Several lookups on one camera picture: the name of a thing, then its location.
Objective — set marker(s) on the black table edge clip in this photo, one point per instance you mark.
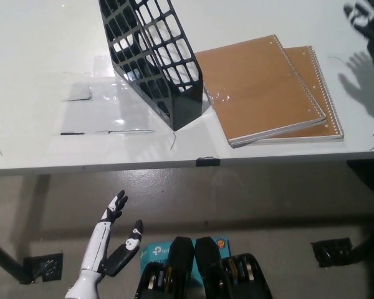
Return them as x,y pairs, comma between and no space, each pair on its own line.
207,161

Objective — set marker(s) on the brown spiral notebook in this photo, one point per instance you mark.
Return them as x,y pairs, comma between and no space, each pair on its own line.
311,71
258,87

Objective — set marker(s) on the black lattice magazine holder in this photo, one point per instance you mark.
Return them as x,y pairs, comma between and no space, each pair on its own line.
187,109

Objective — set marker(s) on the clear plastic sheet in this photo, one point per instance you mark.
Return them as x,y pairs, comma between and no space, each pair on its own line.
112,115

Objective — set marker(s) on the grey tape patch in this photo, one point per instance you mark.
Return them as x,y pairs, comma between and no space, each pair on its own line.
78,93

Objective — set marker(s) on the teal router box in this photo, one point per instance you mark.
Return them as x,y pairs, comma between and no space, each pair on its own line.
152,252

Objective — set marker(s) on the black table leg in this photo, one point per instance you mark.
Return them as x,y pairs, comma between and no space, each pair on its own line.
372,243
6,261

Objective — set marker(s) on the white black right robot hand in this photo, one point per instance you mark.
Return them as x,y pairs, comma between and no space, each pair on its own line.
371,18

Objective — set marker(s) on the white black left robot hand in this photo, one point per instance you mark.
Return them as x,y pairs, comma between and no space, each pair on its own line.
96,246

